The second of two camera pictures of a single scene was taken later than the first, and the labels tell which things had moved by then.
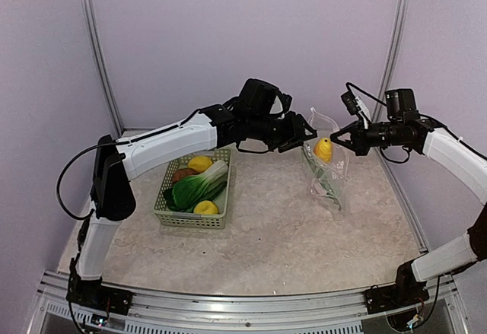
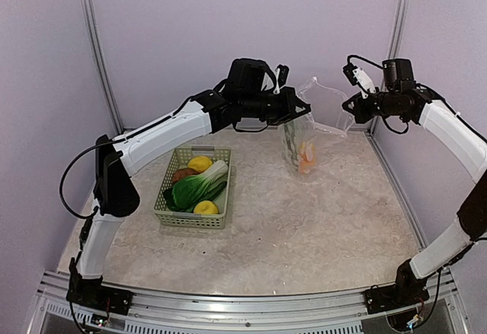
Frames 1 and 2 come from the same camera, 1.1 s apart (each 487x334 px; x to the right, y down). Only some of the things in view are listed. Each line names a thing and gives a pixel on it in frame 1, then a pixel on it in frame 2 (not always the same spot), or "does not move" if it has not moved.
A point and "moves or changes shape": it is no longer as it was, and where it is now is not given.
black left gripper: (296, 131) to (289, 112)
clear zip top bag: (326, 160) to (312, 140)
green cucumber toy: (318, 170) moves or changes shape
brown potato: (180, 173) does not move
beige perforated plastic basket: (165, 216) does not move
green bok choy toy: (188, 190) does not move
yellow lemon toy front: (205, 207) does not move
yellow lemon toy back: (200, 163) does not move
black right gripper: (361, 144) to (361, 111)
